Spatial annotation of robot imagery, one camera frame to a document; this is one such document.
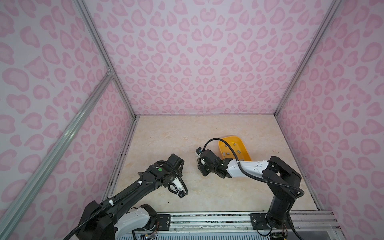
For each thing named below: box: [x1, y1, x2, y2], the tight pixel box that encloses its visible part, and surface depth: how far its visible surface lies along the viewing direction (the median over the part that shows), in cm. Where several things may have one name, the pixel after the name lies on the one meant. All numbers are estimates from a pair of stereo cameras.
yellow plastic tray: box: [218, 136, 252, 162], surface depth 100 cm
